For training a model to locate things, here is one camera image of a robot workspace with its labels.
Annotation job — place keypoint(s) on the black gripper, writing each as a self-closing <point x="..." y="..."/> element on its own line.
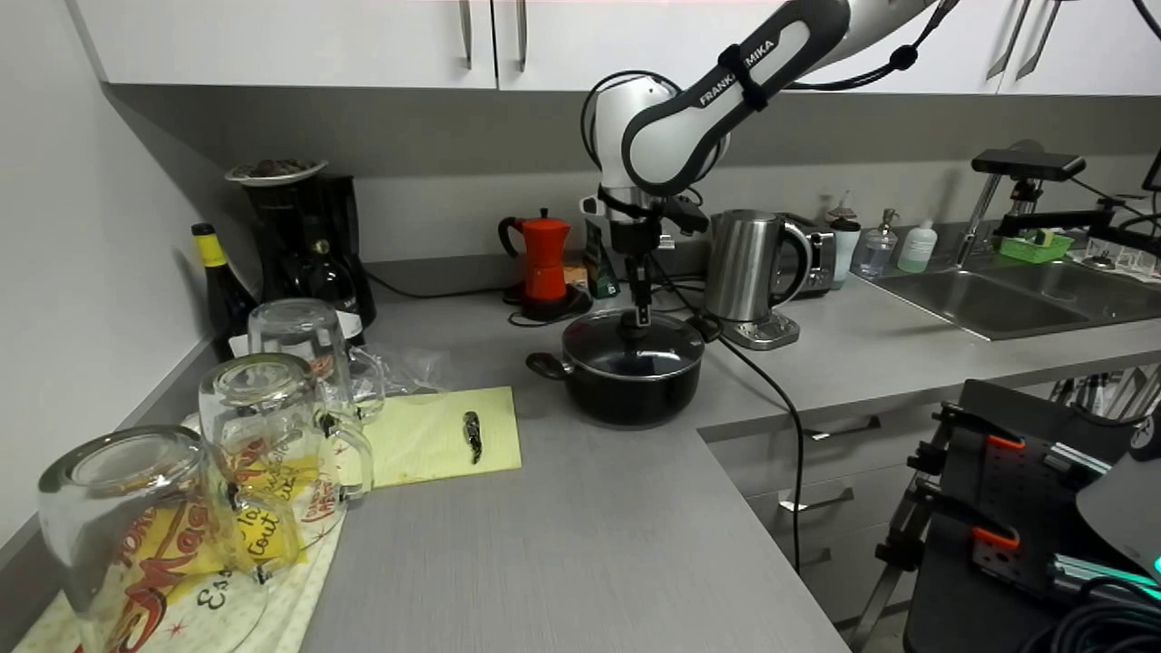
<point x="635" y="235"/>

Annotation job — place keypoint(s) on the glass lid with black knob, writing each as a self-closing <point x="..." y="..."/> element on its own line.
<point x="603" y="345"/>

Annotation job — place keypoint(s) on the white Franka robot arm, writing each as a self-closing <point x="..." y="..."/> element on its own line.
<point x="675" y="122"/>

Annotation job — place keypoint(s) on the red moka pot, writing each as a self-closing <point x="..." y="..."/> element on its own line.
<point x="545" y="257"/>

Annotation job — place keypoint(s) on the black cooking pot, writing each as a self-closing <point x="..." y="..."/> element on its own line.
<point x="628" y="400"/>

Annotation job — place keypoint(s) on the clear drinking glass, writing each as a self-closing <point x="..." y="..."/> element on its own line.
<point x="122" y="532"/>
<point x="300" y="339"/>
<point x="274" y="460"/>

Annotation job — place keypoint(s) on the stainless steel electric kettle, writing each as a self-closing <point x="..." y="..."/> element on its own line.
<point x="741" y="268"/>

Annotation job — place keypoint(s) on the steel kettle base with buttons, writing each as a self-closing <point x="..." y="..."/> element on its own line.
<point x="762" y="332"/>

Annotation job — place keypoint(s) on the stainless steel toaster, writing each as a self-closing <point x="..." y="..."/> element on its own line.
<point x="816" y="257"/>

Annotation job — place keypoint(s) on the small dark object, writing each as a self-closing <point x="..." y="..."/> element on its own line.
<point x="472" y="436"/>

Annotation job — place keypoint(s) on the clear dispenser bottle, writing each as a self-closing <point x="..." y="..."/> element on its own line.
<point x="875" y="253"/>

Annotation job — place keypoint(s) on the pale yellow napkin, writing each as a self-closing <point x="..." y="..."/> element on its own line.
<point x="421" y="440"/>

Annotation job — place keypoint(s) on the white soap bottle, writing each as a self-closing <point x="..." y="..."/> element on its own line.
<point x="919" y="249"/>

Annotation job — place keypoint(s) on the grey cabinet drawer unit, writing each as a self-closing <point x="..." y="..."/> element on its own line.
<point x="836" y="495"/>

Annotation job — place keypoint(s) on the black drip coffee maker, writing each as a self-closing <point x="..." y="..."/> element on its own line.
<point x="308" y="257"/>

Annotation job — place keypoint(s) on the stainless steel sink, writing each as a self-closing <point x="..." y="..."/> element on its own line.
<point x="1001" y="301"/>

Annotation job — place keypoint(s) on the dark wine bottle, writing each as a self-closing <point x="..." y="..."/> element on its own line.
<point x="222" y="302"/>

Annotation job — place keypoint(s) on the white upper cabinets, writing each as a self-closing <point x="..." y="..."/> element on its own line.
<point x="303" y="38"/>

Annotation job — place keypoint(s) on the black perforated mounting board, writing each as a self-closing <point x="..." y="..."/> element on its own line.
<point x="1028" y="495"/>

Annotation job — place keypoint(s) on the grey white rounded cover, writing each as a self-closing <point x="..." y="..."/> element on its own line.
<point x="1127" y="510"/>

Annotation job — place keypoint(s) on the printed dish towel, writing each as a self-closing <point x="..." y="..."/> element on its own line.
<point x="199" y="626"/>

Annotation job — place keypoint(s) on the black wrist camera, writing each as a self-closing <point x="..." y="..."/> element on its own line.
<point x="683" y="215"/>

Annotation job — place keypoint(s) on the black camera on stand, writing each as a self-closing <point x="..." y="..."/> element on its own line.
<point x="1028" y="165"/>

